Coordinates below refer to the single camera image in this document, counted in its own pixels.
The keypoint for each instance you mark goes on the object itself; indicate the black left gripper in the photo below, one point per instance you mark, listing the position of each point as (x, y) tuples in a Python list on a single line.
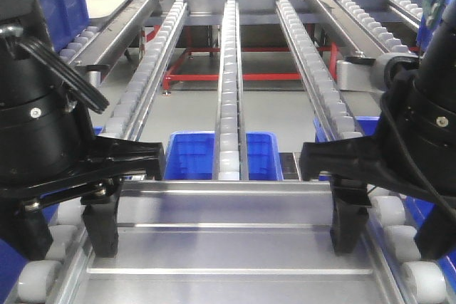
[(49, 168)]

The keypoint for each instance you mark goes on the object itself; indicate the silver ribbed metal tray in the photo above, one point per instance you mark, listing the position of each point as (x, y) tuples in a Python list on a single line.
[(231, 242)]

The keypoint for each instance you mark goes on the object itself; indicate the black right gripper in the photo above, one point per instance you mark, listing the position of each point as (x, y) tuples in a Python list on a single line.
[(357, 161)]

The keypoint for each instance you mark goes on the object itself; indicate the roller track rail left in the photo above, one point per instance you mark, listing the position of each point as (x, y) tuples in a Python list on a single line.
[(37, 278)]

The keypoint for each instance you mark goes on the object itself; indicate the roller track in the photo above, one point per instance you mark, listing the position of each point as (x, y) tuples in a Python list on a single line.
[(70, 54), (380, 34)]

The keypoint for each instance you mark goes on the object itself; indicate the steel divider rail left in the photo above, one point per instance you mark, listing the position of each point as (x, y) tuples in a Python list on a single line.
[(114, 37)]

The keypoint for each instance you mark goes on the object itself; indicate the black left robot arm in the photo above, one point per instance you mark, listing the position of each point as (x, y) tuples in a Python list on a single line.
[(40, 92)]

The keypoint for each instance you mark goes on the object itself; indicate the blue bin lower middle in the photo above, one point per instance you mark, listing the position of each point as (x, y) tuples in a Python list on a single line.
[(190, 155)]

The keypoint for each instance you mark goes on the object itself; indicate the far right roller track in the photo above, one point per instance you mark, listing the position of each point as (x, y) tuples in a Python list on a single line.
[(380, 34)]

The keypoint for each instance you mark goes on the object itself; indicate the grey tray far left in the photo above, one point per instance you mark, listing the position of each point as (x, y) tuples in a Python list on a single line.
[(100, 10)]

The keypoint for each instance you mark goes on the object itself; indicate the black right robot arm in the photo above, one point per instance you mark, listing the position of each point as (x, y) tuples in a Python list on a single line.
[(412, 151)]

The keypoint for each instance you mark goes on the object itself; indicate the steel divider rail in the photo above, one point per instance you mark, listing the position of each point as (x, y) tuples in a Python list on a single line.
[(345, 31), (114, 37)]

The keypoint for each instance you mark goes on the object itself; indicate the red metal floor frame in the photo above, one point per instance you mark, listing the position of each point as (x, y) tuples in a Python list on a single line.
[(267, 63)]

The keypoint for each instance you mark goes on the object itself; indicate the grey robot shoulder housing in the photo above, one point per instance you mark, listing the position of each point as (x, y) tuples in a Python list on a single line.
[(373, 74)]

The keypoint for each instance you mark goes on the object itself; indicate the roller track rail right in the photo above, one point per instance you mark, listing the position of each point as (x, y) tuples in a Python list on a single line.
[(401, 274)]

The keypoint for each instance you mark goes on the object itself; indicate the roller track rail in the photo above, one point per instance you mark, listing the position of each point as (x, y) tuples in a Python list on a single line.
[(37, 278), (401, 274), (229, 125)]

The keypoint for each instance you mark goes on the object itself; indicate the roller track rail middle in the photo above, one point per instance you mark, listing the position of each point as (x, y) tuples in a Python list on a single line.
[(229, 125)]

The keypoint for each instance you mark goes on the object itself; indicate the far left roller track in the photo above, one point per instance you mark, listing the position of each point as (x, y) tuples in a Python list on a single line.
[(70, 54)]

